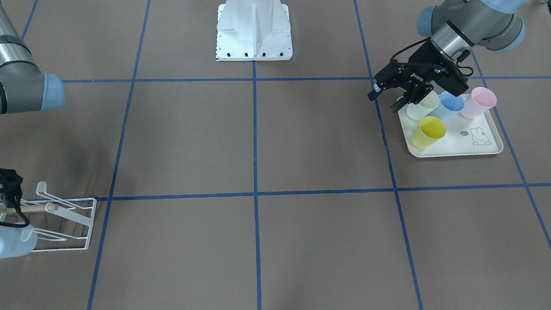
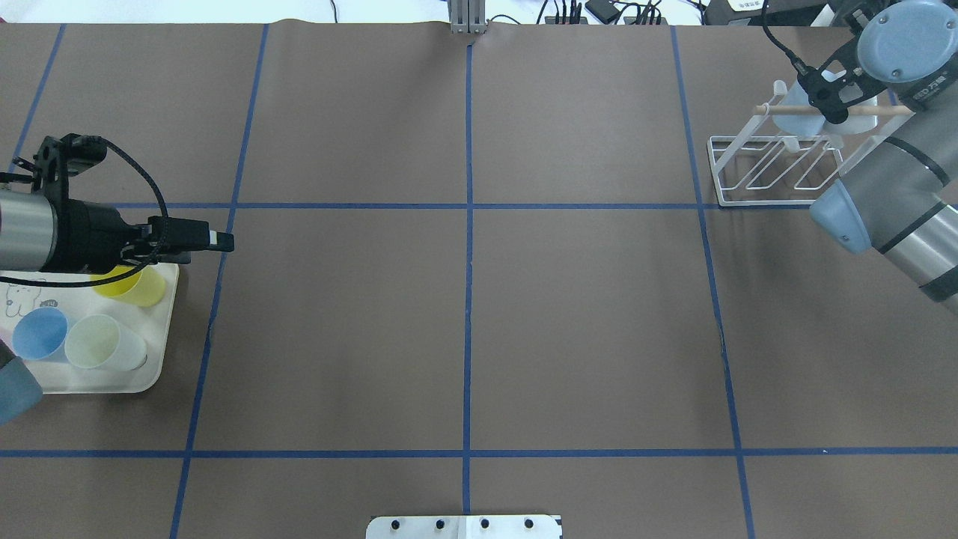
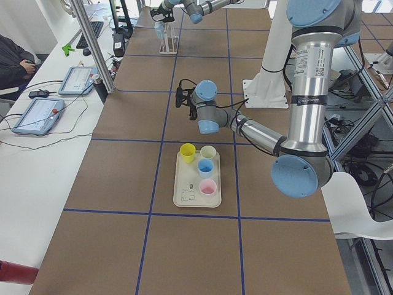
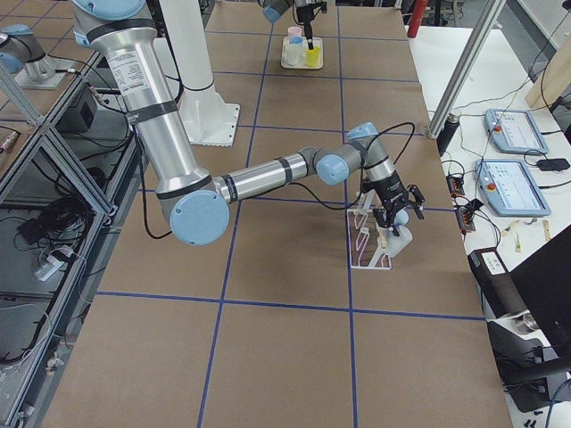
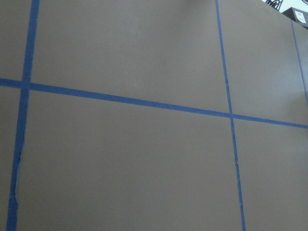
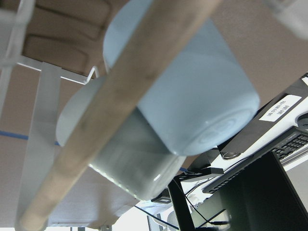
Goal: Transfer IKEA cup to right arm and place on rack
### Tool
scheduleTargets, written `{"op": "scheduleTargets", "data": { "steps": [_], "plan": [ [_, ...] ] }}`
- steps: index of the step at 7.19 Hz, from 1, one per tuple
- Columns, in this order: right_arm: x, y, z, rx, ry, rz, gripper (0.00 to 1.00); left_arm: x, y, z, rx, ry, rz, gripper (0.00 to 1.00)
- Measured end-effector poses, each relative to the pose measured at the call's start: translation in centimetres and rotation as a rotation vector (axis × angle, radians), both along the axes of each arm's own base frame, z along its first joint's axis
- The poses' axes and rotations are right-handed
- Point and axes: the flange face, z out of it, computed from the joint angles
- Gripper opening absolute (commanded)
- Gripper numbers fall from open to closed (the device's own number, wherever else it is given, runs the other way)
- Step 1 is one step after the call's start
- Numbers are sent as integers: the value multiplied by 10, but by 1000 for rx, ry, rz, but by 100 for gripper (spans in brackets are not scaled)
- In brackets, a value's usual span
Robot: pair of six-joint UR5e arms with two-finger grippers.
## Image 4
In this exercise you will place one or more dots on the near blue teach pendant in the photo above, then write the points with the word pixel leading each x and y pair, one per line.
pixel 509 189

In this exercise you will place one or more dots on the pink plastic cup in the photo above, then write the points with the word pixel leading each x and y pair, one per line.
pixel 294 31

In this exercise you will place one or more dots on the blue teach pendant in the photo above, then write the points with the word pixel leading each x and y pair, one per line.
pixel 514 131
pixel 509 189

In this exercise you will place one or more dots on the yellow plastic cup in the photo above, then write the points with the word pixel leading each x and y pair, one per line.
pixel 312 57

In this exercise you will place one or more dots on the white wire cup rack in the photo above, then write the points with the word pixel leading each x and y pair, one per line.
pixel 368 241

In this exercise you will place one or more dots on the cream plastic cup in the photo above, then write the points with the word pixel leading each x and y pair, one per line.
pixel 292 54

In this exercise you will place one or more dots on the black water bottle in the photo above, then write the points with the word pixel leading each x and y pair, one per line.
pixel 447 133

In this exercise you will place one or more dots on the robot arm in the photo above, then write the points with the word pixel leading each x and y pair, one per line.
pixel 273 10
pixel 173 130

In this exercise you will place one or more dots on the far blue teach pendant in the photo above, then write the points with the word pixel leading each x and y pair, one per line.
pixel 514 131

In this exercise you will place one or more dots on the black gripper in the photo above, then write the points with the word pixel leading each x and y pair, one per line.
pixel 391 190
pixel 306 16

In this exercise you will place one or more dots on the cream plastic tray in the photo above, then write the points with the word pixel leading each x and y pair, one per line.
pixel 301 65

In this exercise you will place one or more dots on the grey plastic cup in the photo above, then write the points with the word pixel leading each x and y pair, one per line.
pixel 397 240

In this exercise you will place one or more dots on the aluminium frame post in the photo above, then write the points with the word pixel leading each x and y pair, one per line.
pixel 474 45

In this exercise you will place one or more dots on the light blue plastic cup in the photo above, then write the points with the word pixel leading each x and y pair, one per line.
pixel 401 218

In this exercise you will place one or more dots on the red fire extinguisher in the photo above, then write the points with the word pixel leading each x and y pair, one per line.
pixel 416 18

